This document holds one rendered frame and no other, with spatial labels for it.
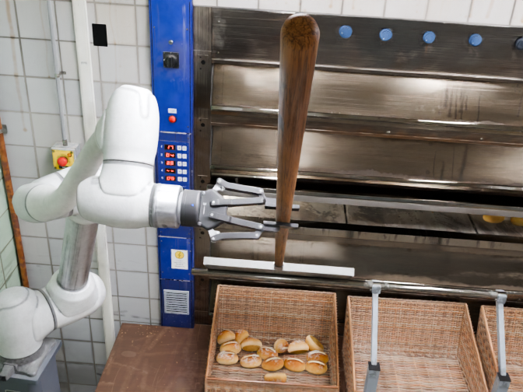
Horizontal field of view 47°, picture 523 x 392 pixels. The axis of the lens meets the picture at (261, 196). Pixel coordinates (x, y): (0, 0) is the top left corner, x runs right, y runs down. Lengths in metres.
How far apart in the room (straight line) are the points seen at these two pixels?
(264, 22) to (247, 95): 0.29
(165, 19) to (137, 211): 1.26
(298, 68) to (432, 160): 2.11
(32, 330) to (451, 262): 1.77
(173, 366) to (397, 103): 1.50
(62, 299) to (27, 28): 1.05
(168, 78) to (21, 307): 0.99
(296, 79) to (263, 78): 1.90
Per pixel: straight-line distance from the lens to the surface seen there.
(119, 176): 1.22
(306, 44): 0.47
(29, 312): 2.19
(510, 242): 2.87
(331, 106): 2.42
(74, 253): 2.02
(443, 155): 2.59
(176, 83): 2.42
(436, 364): 3.01
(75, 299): 2.20
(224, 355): 2.81
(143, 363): 2.87
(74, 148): 2.62
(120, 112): 1.24
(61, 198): 1.53
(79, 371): 3.44
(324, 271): 2.23
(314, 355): 2.85
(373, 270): 2.81
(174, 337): 2.99
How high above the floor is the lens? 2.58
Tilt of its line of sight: 29 degrees down
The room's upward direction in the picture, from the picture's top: 3 degrees clockwise
